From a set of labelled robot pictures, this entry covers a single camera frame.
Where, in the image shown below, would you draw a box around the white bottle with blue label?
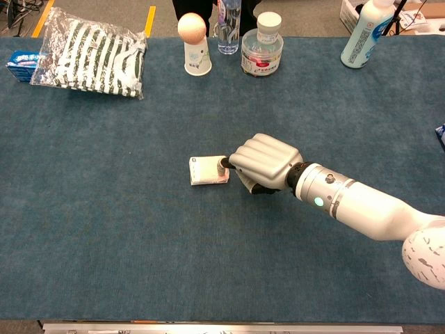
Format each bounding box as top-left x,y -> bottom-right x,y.
340,0 -> 397,69

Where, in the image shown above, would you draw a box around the striped shirt in plastic bag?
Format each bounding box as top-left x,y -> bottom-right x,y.
29,6 -> 148,101

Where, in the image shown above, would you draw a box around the aluminium profile rail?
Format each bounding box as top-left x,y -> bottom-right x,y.
42,322 -> 404,334

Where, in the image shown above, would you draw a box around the cardboard box with white bag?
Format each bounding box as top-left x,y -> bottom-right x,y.
396,2 -> 445,35

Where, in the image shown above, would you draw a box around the person in dark trousers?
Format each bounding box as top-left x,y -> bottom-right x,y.
172,0 -> 260,38

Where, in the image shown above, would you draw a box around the black cables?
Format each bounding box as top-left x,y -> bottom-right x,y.
0,0 -> 45,35

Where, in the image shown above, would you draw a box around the white paper cup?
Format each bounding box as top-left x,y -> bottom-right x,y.
184,36 -> 213,77

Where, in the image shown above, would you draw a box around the clear jar with white lid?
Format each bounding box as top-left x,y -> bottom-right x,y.
241,11 -> 284,79

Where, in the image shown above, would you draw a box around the tan wooden ball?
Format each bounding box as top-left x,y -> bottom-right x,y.
177,13 -> 208,45

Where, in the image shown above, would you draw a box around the small white box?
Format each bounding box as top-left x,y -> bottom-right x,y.
188,154 -> 231,187

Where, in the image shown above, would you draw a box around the blue and white package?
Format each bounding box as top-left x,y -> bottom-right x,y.
434,122 -> 445,153

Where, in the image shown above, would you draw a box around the blue Oreo cookie box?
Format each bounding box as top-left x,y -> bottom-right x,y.
5,50 -> 48,83

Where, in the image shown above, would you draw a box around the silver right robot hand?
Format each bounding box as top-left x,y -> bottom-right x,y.
217,133 -> 305,195

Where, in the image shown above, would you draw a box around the white storage box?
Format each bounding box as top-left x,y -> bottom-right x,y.
339,0 -> 364,35

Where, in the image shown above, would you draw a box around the black tripod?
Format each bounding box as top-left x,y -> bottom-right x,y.
381,0 -> 407,37

